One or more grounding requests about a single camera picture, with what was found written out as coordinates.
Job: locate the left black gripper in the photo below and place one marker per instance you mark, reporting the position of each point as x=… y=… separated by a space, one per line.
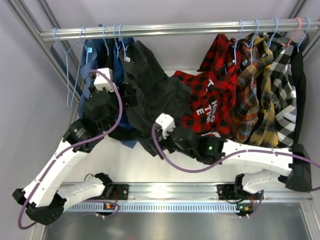
x=127 y=91

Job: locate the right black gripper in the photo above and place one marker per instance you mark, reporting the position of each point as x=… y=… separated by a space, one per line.
x=167 y=144

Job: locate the dark grey pinstripe shirt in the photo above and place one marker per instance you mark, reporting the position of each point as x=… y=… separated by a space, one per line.
x=155 y=92

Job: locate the light blue wire hanger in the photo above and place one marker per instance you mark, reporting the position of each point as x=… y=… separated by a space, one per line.
x=121 y=37

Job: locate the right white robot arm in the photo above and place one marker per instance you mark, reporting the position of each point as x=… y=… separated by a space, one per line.
x=288 y=168

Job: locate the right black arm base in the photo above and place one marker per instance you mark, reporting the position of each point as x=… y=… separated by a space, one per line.
x=227 y=192

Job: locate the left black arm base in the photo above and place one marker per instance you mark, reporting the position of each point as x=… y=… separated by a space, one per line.
x=112 y=191

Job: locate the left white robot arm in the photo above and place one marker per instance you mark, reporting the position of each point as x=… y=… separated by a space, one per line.
x=44 y=200

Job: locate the blue plaid shirt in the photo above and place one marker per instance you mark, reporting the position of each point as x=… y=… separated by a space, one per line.
x=118 y=77

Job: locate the light blue checked shirt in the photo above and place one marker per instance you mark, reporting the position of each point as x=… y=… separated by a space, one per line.
x=89 y=61

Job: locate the red black plaid shirt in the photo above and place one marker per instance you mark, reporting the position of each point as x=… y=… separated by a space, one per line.
x=212 y=102

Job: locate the yellow brown plaid shirt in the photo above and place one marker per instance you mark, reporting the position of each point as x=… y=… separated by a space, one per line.
x=255 y=119

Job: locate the red plaid hanging shirt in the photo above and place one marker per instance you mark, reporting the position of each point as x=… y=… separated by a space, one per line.
x=222 y=59

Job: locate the black white plaid shirt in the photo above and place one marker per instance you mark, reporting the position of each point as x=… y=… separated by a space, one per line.
x=283 y=90

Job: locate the black shirt far right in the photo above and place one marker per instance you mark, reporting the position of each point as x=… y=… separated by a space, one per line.
x=300 y=83

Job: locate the black hanging garment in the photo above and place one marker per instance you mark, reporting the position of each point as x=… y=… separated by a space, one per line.
x=106 y=60

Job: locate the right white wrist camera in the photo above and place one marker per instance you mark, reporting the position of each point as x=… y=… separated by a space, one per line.
x=166 y=123

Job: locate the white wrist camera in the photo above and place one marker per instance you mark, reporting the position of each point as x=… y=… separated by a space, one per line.
x=104 y=80
x=166 y=123

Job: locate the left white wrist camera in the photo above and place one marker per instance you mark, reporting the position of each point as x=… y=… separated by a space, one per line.
x=104 y=80

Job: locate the aluminium front rail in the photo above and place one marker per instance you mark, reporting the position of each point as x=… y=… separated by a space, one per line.
x=183 y=198

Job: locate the aluminium hanging rail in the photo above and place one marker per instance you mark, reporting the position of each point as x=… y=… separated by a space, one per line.
x=174 y=29

